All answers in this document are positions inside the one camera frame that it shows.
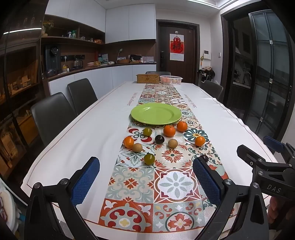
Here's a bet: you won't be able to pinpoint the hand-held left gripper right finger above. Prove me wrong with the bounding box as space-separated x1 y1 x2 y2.
192 156 270 240

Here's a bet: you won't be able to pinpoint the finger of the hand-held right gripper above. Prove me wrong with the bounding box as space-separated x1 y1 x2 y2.
263 135 295 160
237 144 291 176

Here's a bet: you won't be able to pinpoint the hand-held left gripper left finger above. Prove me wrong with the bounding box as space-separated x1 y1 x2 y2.
24 156 100 240

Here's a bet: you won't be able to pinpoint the green plate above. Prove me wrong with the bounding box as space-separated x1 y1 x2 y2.
131 103 182 125

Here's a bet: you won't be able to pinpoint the person's right hand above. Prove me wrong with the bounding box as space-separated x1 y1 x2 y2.
267 195 294 231

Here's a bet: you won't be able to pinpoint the white patterned tablecloth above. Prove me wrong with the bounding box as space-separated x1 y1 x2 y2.
20 81 280 240

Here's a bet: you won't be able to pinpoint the sliding glass door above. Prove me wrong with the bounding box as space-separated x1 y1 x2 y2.
244 10 295 143

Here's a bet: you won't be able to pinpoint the black and beige bag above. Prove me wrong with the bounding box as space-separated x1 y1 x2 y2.
199 66 215 82

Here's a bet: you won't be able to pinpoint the white lower cabinets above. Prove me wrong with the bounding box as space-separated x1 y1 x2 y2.
47 64 157 98

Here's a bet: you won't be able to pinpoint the white cabinets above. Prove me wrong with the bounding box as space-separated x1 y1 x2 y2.
45 2 157 44
47 64 157 98

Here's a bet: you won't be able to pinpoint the glass display cabinet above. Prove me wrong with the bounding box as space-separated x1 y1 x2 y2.
0 30 46 185

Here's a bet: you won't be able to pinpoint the wicker box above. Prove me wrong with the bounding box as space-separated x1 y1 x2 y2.
136 74 160 84

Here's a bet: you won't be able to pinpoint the black water dispenser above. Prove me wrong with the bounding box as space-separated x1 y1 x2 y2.
45 44 61 78

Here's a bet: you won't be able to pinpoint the dark wooden door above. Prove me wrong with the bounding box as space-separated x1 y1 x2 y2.
156 20 200 85

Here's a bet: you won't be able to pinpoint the white upper cabinets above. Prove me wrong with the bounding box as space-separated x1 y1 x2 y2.
45 2 157 44

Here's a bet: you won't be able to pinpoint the red and white wall poster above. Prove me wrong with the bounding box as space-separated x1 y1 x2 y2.
170 33 185 61

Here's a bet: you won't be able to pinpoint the wooden wall shelf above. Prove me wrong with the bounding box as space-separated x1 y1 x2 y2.
41 14 106 48

